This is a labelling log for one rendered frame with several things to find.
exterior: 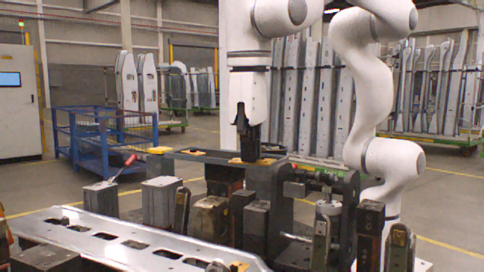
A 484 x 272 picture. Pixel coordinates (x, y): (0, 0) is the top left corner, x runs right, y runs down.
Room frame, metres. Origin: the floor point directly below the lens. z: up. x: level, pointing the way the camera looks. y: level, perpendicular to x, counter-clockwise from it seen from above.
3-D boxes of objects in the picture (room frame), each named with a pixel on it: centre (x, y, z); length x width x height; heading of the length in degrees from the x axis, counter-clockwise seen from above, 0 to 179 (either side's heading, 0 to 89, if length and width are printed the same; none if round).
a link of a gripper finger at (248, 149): (0.68, 0.00, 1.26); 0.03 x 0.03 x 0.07; 70
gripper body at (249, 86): (0.70, -0.01, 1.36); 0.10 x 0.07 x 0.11; 160
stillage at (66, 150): (6.50, 2.81, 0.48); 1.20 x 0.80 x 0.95; 39
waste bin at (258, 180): (3.82, -0.21, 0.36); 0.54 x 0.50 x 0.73; 131
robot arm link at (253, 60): (0.70, -0.01, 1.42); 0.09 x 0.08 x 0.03; 160
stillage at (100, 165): (5.40, 1.94, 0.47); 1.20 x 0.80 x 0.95; 42
